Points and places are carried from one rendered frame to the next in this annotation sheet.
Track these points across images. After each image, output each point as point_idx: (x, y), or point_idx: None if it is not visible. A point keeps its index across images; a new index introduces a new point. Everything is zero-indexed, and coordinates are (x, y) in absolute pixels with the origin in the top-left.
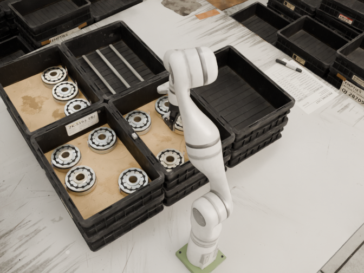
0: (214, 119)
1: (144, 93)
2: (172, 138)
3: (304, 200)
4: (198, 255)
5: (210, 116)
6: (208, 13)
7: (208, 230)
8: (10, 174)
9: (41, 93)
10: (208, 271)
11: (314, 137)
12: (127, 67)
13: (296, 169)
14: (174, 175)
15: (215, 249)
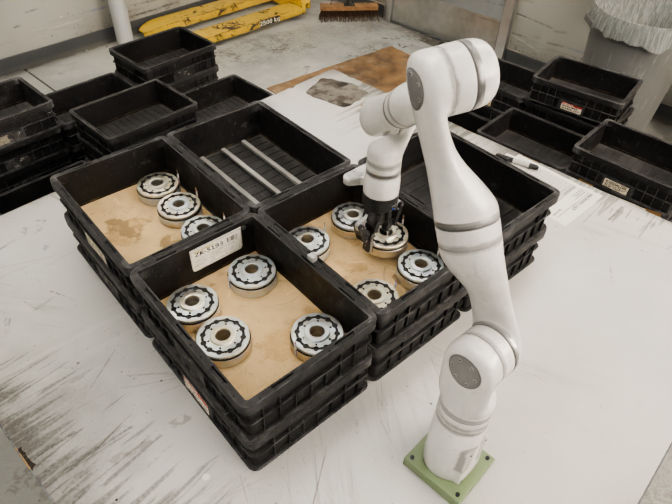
0: None
1: (313, 198)
2: (368, 266)
3: (598, 353)
4: (454, 454)
5: (431, 222)
6: None
7: (484, 395)
8: (89, 351)
9: (139, 214)
10: (470, 487)
11: (584, 257)
12: (275, 170)
13: (570, 307)
14: (392, 315)
15: (482, 441)
